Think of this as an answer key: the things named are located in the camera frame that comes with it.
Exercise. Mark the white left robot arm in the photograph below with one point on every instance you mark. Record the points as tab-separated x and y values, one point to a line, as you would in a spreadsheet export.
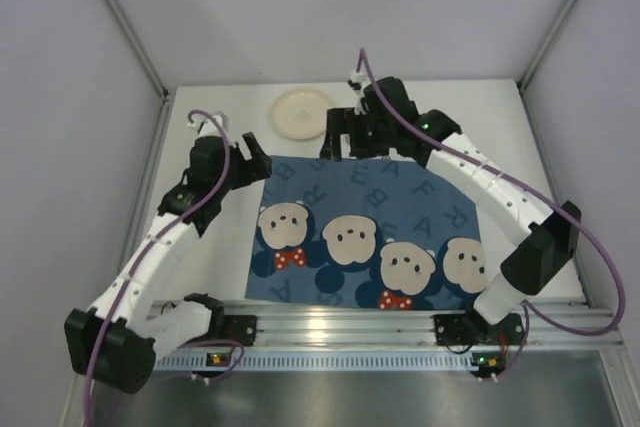
114	341

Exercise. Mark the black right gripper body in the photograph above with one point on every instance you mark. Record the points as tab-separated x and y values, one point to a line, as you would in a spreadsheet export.
345	128

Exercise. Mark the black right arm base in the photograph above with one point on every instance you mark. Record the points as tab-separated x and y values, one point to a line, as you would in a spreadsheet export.
470	329

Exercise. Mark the right aluminium frame post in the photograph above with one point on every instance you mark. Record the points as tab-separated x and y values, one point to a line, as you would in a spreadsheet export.
550	36

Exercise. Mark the perforated cable duct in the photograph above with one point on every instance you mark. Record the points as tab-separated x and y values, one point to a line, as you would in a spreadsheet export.
274	361

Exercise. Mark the aluminium mounting rail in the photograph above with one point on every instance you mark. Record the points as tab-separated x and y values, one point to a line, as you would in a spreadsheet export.
320	327

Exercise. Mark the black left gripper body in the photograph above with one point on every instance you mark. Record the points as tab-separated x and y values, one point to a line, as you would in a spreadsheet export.
247	165

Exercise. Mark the aluminium frame post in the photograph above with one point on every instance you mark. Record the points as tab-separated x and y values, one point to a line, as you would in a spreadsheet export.
550	36
136	46

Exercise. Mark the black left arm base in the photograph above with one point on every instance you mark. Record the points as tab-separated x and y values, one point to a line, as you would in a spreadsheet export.
239	328

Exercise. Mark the blue cartoon bear placemat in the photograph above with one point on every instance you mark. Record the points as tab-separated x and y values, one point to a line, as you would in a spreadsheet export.
374	234

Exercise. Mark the cream round plate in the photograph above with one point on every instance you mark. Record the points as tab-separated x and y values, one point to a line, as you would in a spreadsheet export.
300	114

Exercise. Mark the left aluminium frame post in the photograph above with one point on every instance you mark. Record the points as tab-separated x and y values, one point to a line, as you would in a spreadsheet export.
136	46

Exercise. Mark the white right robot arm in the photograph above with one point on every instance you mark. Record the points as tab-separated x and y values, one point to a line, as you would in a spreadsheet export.
544	241

